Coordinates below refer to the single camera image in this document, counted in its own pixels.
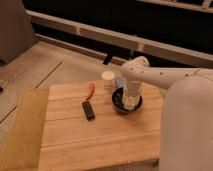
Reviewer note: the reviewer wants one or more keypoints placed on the yellow-green mat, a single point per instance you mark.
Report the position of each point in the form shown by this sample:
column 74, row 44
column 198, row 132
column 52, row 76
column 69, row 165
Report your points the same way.
column 21, row 151

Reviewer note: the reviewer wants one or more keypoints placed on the black rectangular device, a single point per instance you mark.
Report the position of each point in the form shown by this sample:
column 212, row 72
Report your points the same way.
column 88, row 110

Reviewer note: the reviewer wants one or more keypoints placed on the grey cabinet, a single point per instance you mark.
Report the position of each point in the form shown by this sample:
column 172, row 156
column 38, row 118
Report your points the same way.
column 16, row 31

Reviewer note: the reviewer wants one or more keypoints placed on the orange handled tool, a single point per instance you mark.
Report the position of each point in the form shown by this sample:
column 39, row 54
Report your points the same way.
column 91, row 91

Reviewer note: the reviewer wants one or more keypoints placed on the wooden table board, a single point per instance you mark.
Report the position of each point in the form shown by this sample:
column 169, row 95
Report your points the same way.
column 73, row 143

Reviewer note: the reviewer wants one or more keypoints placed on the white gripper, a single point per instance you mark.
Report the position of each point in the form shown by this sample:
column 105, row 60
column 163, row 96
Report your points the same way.
column 131, row 97

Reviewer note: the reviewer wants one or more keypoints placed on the white shelf rail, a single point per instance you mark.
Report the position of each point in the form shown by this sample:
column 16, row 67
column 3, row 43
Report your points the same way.
column 154, row 48

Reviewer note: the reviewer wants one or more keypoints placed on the dark ceramic bowl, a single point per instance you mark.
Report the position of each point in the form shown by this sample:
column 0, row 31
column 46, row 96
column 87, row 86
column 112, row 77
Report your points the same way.
column 117, row 96

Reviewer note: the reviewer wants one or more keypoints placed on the white paper cup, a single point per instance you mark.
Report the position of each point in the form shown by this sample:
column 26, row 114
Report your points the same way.
column 108, row 78

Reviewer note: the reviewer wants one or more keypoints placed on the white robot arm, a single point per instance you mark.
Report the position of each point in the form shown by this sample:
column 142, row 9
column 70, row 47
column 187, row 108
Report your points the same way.
column 186, row 130

